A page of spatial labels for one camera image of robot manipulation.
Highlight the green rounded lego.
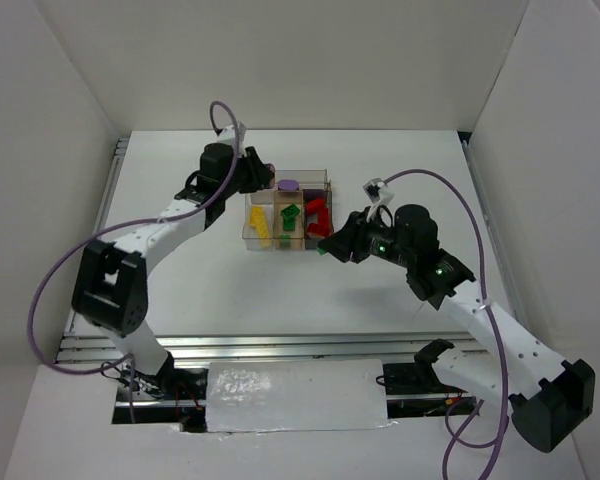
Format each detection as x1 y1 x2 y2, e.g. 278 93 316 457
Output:
280 204 301 222

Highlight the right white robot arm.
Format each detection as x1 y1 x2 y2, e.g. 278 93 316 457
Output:
318 204 596 453

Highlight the long yellow lego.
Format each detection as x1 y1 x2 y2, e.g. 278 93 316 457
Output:
253 216 272 249

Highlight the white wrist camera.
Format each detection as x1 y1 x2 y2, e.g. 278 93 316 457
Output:
217 122 247 150
363 178 394 223

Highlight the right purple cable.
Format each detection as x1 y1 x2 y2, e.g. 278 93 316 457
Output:
384 169 510 480

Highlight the aluminium front rail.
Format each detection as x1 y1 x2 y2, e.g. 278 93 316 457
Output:
57 329 496 364

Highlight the small clear container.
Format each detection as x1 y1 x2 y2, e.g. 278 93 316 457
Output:
242 190 274 251

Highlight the long clear container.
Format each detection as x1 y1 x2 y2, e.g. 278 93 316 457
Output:
274 169 332 202

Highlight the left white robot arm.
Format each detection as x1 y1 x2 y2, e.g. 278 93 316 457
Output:
71 142 275 396

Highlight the yellow lego brick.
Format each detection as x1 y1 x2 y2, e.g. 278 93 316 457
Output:
249 206 267 229

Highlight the red rounded lego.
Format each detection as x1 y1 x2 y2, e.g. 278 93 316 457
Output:
305 198 326 216

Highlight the purple rounded lego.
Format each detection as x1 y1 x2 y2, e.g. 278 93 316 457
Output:
277 179 300 192

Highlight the purple rectangular lego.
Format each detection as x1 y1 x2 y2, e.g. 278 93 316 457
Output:
305 185 329 200

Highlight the green rectangular lego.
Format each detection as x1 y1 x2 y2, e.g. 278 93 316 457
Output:
282 219 296 232

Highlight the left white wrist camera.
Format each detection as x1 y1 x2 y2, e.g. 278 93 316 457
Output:
217 122 247 150

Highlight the tan translucent container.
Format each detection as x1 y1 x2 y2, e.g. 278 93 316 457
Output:
273 190 305 250

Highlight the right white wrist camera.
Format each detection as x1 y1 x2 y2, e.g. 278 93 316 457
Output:
363 178 394 223

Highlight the left aluminium rail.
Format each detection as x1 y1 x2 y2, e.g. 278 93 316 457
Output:
64 137 129 336

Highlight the aluminium rail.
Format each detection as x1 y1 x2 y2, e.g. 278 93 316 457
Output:
64 137 129 336
57 329 496 364

